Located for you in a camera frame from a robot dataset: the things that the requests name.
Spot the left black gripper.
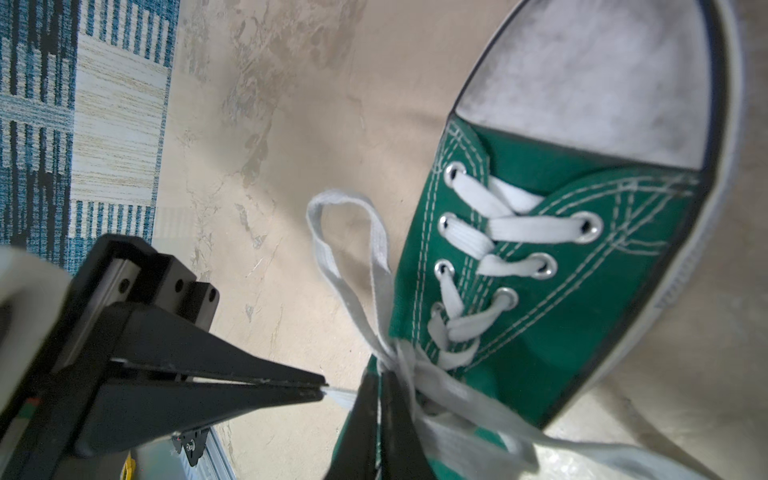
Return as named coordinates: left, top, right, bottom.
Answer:
left=1, top=234, right=326, bottom=479

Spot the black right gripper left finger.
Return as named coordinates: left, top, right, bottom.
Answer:
left=325, top=373, right=379, bottom=479

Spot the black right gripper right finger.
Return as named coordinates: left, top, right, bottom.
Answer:
left=380, top=371, right=436, bottom=480

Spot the green canvas sneaker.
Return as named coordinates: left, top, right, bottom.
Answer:
left=306, top=1, right=742, bottom=479

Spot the white shoelace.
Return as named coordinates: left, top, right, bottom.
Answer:
left=307, top=157, right=702, bottom=479

